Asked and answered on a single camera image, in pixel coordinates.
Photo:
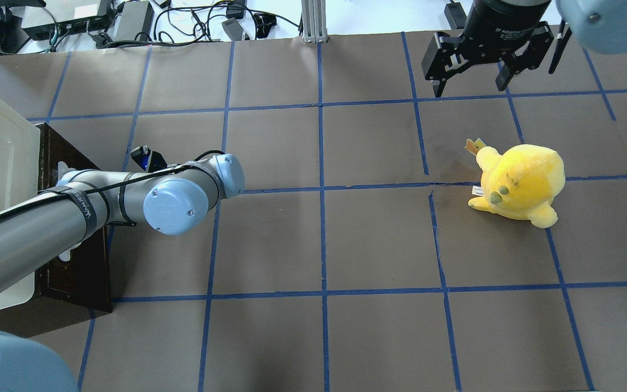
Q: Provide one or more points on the black power adapter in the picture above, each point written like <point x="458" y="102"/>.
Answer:
<point x="135" y="20"/>

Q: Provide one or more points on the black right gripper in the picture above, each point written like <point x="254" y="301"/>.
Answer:
<point x="492" y="24"/>

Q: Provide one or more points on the dark wooden cabinet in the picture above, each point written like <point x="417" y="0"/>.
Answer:
<point x="63" y="291"/>

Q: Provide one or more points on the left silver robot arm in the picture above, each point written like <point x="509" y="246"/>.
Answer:
<point x="171" y="201"/>

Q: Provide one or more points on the aluminium frame post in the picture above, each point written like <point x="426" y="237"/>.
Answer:
<point x="313" y="22"/>

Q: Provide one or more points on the yellow plush toy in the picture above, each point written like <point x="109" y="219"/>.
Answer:
<point x="520" y="184"/>

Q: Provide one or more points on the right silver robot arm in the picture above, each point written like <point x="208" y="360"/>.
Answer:
<point x="600" y="26"/>

